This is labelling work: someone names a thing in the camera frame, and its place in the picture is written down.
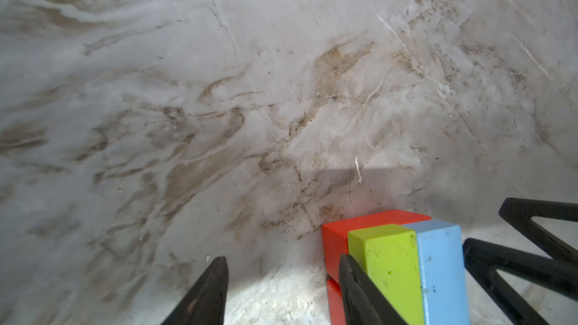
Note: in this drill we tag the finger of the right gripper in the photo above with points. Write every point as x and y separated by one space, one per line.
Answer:
519 213
484 261

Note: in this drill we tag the lime green block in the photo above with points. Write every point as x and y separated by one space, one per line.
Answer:
388 254

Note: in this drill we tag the red rectangular block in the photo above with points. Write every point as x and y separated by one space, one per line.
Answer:
335 234
335 302

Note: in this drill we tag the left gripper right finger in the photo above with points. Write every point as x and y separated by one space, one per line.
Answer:
363 302

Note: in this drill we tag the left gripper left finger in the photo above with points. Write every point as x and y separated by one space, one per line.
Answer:
205 302

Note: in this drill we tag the light blue block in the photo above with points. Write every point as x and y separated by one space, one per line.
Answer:
442 270

